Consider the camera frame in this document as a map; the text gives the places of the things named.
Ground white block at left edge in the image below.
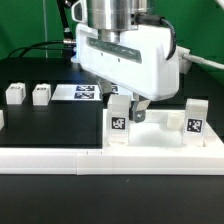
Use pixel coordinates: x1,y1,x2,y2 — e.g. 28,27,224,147
0,110,4,131

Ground white L-shaped fence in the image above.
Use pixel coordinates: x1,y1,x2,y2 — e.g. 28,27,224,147
0,112,224,176

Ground white sheet with markers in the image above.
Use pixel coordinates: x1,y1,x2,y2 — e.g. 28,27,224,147
51,83,134,102

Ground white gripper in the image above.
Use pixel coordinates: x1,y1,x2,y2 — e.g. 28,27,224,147
71,0,180,123

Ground black cable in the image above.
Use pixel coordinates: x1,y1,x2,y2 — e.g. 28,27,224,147
6,38,78,59

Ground white square table top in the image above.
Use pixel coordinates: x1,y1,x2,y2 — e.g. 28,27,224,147
103,109,224,148

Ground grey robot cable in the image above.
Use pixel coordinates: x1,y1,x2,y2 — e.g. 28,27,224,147
133,12,224,72

